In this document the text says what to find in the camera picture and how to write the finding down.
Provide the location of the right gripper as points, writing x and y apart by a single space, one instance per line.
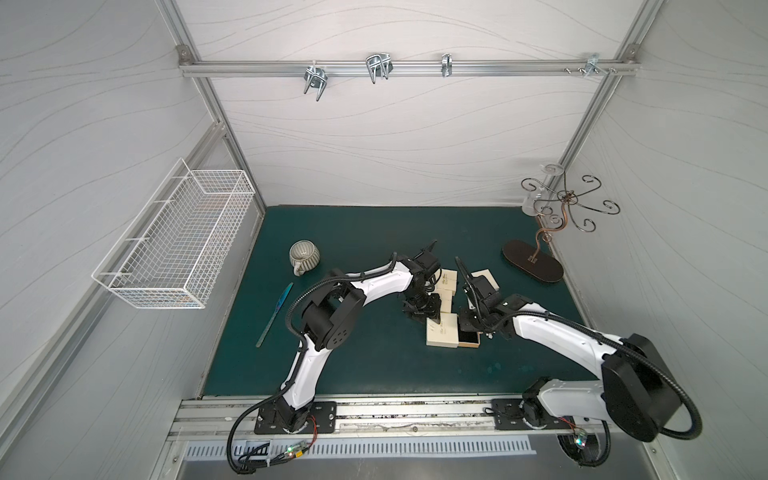
477 298

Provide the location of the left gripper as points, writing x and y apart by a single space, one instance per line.
421 302

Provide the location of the cream jewelry box front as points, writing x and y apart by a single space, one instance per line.
445 333

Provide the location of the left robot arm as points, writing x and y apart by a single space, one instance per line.
326 314

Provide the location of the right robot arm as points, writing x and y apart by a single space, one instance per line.
631 386

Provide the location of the metal jewelry tree stand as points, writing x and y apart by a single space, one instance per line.
550 202

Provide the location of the grey ribbed ceramic mug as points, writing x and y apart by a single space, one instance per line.
304 256

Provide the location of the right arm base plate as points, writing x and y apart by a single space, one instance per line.
517 414

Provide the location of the metal clamp bracket small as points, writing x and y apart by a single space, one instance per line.
446 65

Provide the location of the metal clamp bracket middle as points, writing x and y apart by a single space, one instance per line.
379 65

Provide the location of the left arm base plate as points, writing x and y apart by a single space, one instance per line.
279 418

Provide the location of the metal clamp bracket left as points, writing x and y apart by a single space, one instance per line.
317 79

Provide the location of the metal clamp bracket right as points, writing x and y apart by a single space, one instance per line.
591 67

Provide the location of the white wire basket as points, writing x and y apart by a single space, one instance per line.
171 254

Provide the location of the aluminium crossbar rail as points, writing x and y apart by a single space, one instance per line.
401 68

